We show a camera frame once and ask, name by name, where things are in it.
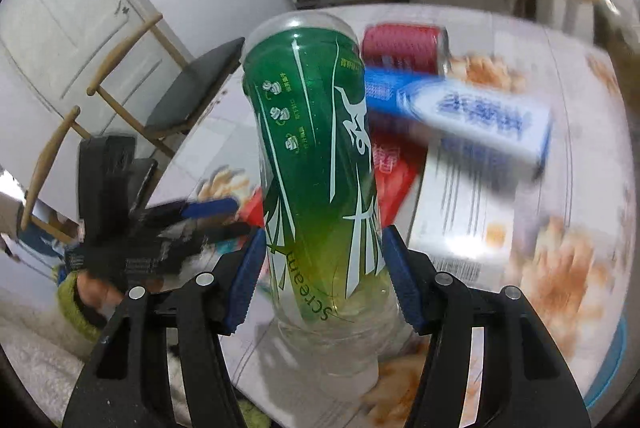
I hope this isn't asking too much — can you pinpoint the person's left hand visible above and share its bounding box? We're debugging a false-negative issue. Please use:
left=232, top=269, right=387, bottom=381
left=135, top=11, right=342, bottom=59
left=75, top=271, right=127, bottom=310

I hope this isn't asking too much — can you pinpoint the red snack bag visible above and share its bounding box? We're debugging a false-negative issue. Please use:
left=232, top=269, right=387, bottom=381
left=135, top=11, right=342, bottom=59
left=239, top=128, right=428, bottom=240

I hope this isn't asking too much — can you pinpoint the white printed box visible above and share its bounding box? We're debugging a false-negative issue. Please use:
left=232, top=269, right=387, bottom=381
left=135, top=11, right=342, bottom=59
left=406, top=143, right=521, bottom=297

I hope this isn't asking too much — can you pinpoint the green plastic bottle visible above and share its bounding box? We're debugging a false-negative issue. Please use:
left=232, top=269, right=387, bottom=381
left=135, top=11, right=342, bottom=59
left=241, top=8, right=418, bottom=393

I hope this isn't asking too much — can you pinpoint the floral plastic tablecloth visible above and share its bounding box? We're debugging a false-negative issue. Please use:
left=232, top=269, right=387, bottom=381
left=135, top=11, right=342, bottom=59
left=150, top=6, right=632, bottom=428

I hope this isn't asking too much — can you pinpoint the person's green fluffy jacket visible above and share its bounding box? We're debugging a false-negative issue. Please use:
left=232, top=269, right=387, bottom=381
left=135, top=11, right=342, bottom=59
left=239, top=400, right=274, bottom=428

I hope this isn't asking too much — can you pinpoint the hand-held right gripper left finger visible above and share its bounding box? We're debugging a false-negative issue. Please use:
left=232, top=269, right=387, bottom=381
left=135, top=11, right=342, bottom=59
left=62, top=228, right=268, bottom=428

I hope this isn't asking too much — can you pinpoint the white door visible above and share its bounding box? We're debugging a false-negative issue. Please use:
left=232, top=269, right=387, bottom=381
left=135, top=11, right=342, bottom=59
left=0, top=0, right=197, bottom=144

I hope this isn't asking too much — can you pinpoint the red drink can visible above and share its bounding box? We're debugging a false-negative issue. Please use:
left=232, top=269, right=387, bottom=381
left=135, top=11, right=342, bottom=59
left=361, top=24, right=452, bottom=77

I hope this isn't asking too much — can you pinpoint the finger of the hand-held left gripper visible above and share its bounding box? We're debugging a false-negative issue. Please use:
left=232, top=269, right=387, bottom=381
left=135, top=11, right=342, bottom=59
left=200, top=222, right=261, bottom=245
left=145, top=198, right=241, bottom=230

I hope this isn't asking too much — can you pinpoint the blue and white carton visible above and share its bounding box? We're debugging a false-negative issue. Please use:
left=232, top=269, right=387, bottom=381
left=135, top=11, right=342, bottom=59
left=364, top=67, right=554, bottom=182

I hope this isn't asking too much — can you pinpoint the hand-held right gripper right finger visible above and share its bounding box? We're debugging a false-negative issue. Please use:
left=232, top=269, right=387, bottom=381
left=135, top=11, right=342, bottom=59
left=382, top=225, right=596, bottom=428

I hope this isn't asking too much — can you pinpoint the blue plastic waste basket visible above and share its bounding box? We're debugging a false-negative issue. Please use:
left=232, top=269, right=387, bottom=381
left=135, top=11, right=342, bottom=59
left=582, top=315, right=630, bottom=411

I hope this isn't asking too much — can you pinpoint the wooden chair with black seat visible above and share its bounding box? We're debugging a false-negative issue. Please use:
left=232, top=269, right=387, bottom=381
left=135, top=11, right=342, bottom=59
left=22, top=13, right=246, bottom=250

